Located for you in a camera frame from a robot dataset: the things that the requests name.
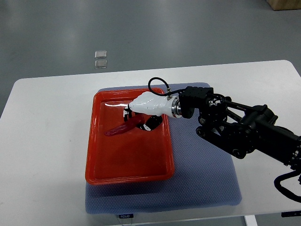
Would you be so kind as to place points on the cardboard box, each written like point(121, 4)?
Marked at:
point(278, 5)

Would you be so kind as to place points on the red pepper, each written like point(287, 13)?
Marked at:
point(127, 126)

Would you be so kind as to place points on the blue table label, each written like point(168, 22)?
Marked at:
point(126, 216)

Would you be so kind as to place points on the floor plate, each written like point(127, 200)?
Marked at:
point(100, 54)
point(101, 63)

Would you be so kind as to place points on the red plastic tray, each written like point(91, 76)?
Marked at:
point(135, 156)

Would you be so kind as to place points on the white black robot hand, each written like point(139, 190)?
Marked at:
point(155, 106)

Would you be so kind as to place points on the lower floor plate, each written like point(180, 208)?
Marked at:
point(101, 63)

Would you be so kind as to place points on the white table leg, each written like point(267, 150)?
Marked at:
point(250, 220)

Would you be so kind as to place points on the blue-grey mesh mat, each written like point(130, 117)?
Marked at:
point(204, 176)

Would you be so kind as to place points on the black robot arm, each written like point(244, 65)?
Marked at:
point(240, 129)

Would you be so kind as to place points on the upper floor plate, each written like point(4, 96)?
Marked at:
point(100, 54)

